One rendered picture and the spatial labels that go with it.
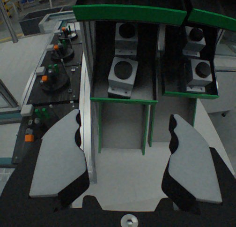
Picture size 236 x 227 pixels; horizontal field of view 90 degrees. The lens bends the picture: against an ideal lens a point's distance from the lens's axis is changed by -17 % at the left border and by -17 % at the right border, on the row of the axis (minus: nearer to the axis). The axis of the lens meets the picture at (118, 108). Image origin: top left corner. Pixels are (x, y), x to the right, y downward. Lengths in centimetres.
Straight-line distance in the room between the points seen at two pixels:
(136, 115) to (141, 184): 27
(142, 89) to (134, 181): 37
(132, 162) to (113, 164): 7
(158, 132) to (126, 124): 11
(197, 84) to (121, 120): 23
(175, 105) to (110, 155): 31
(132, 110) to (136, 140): 9
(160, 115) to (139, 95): 18
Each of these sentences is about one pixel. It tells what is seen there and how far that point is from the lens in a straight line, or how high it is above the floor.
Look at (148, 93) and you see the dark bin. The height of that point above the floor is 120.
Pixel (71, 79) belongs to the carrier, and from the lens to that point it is 70.
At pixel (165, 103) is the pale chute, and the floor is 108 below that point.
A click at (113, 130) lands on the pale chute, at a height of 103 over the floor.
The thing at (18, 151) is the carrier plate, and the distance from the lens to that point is 57.
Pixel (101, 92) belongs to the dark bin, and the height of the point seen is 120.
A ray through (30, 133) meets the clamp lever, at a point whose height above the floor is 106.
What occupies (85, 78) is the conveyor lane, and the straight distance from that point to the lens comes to 71.
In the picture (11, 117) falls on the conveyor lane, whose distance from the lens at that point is 72.
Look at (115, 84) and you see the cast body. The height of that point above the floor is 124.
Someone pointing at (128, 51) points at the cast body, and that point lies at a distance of 30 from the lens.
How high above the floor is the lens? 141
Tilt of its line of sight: 53 degrees down
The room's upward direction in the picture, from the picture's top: 1 degrees clockwise
